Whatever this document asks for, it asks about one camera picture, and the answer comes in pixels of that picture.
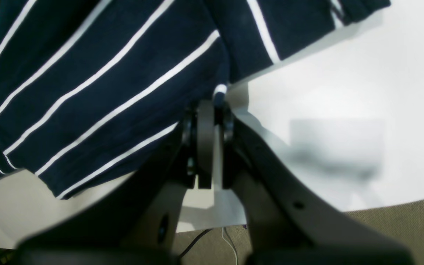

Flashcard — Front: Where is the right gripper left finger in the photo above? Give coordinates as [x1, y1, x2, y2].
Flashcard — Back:
[13, 100, 214, 265]

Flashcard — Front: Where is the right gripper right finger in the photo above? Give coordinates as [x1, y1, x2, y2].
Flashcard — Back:
[222, 105, 414, 265]

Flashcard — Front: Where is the navy white striped t-shirt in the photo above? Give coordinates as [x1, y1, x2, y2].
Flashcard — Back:
[0, 0, 391, 199]

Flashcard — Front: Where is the black floor cable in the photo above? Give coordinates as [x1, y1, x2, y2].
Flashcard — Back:
[178, 228, 212, 259]

